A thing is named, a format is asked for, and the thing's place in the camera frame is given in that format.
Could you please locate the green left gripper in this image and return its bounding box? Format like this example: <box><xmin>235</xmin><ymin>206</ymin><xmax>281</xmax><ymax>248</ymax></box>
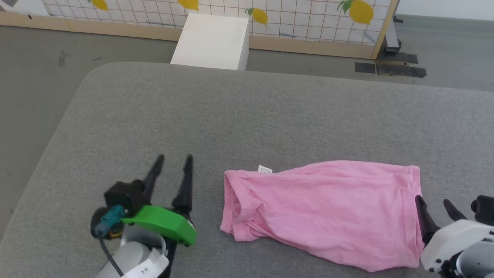
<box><xmin>121</xmin><ymin>154</ymin><xmax>198</xmax><ymax>247</ymax></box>

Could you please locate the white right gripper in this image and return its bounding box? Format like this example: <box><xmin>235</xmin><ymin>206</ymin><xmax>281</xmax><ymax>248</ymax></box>
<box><xmin>414</xmin><ymin>195</ymin><xmax>494</xmax><ymax>273</ymax></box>

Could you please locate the pink cloth garment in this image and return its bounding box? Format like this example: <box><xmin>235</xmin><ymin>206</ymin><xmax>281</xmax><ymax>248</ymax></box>
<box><xmin>220</xmin><ymin>160</ymin><xmax>425</xmax><ymax>273</ymax></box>

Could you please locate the grey fabric sofa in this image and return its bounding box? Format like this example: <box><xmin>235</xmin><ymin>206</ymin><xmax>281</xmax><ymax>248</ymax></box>
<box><xmin>0</xmin><ymin>62</ymin><xmax>494</xmax><ymax>278</ymax></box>

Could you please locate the white box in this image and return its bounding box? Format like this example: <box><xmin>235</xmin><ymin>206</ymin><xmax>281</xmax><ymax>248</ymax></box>
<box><xmin>170</xmin><ymin>13</ymin><xmax>250</xmax><ymax>71</ymax></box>

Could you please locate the large black floor tape patch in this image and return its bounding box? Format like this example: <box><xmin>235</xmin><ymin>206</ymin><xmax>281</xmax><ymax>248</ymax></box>
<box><xmin>376</xmin><ymin>52</ymin><xmax>427</xmax><ymax>78</ymax></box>

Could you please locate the grey metal partition foot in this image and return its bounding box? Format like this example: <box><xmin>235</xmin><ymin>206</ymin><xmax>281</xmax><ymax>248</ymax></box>
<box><xmin>384</xmin><ymin>17</ymin><xmax>402</xmax><ymax>54</ymax></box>

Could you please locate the white poster with grey shapes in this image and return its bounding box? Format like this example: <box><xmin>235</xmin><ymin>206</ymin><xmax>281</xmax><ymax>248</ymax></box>
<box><xmin>0</xmin><ymin>0</ymin><xmax>50</xmax><ymax>17</ymax></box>

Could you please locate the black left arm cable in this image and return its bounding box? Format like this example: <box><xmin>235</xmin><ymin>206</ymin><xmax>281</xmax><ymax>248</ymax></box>
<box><xmin>94</xmin><ymin>205</ymin><xmax>126</xmax><ymax>278</ymax></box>

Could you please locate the lemon print partition, wooden frame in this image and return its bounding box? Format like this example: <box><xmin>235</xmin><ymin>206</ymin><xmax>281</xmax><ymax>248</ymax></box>
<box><xmin>0</xmin><ymin>0</ymin><xmax>400</xmax><ymax>60</ymax></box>

